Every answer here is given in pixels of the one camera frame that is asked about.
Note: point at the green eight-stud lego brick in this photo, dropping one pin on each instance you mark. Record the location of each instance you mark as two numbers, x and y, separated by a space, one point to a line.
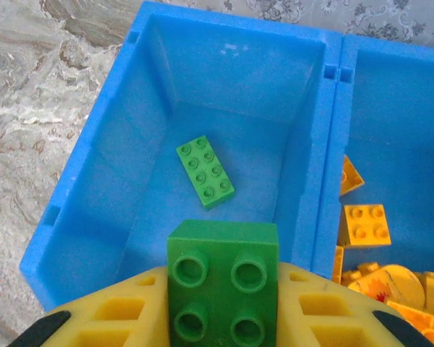
206 173

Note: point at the green square lego brick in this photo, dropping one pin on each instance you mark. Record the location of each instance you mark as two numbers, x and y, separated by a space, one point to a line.
220 289

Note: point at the yellow round printed lego brick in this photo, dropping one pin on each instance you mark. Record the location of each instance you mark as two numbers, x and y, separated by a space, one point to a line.
394 285

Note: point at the long yellow lego brick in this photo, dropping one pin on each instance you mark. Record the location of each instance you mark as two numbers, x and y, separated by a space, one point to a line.
419 325

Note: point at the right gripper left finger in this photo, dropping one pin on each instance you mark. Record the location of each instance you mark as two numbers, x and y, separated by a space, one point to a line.
105 318

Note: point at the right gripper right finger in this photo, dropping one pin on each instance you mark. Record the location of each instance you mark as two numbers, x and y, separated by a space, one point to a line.
332 318

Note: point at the blue plastic bin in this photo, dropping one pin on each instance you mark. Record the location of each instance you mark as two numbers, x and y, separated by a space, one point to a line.
401 108
238 72

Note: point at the yellow sloped lego brick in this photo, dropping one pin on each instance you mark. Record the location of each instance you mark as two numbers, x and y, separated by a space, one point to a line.
351 179

